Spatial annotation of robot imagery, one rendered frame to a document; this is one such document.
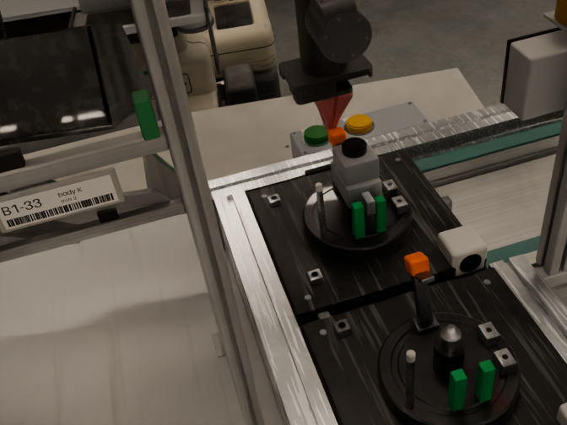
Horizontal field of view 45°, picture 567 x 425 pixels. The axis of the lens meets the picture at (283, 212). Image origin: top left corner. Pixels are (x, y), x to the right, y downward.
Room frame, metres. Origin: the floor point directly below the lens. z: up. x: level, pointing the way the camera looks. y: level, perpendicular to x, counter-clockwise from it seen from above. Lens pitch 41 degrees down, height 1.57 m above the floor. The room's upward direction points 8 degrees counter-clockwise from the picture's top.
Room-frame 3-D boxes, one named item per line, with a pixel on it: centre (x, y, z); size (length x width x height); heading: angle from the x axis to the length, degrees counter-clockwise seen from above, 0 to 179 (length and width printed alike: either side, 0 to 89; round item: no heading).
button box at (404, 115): (0.88, -0.14, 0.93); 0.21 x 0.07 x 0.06; 101
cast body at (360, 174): (0.64, -0.10, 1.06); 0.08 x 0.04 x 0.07; 11
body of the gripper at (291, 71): (0.73, -0.08, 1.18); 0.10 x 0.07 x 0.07; 101
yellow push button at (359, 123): (0.88, -0.14, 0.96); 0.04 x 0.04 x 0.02
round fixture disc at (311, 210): (0.65, -0.09, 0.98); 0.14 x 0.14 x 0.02
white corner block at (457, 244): (0.57, -0.21, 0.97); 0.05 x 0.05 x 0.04; 11
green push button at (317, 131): (0.86, -0.07, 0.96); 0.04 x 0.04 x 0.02
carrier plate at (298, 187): (0.65, -0.09, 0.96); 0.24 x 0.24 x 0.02; 11
